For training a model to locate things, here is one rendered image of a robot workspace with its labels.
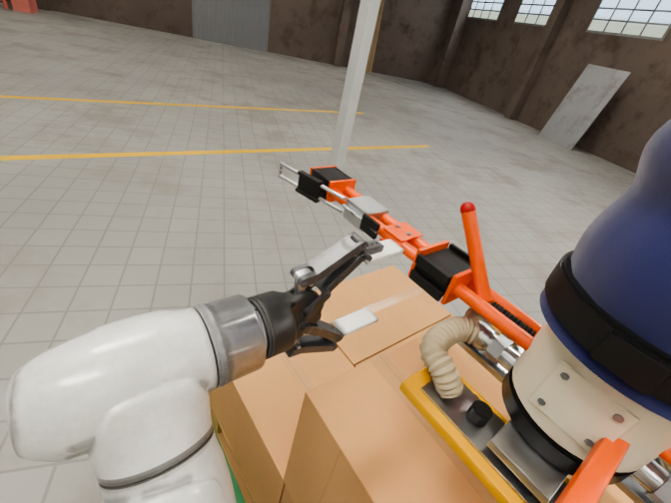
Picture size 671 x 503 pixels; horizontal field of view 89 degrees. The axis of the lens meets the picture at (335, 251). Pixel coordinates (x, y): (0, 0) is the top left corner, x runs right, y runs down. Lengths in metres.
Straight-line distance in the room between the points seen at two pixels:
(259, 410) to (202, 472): 0.79
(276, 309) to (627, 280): 0.34
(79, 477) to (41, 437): 1.41
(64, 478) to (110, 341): 1.45
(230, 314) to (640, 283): 0.38
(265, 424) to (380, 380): 0.47
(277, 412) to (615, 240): 0.98
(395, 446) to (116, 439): 0.49
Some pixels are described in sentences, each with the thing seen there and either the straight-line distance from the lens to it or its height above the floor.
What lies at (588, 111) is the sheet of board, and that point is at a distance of 10.81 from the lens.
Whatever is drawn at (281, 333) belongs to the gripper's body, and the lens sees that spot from 0.40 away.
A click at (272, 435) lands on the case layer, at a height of 0.54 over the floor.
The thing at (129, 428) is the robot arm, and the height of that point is 1.25.
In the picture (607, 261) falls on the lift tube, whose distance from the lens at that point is 0.42.
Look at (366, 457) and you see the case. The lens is 0.70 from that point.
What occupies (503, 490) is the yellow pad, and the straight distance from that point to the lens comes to 0.55.
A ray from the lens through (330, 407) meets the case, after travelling 0.72.
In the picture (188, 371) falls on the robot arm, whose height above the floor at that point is 1.27.
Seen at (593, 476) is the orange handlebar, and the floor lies 1.25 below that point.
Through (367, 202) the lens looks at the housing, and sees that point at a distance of 0.73.
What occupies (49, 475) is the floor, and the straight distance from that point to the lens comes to 1.82.
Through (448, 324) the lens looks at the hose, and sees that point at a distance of 0.58.
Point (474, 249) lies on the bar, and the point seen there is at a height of 1.31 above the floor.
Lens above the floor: 1.55
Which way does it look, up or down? 34 degrees down
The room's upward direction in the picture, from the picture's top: 14 degrees clockwise
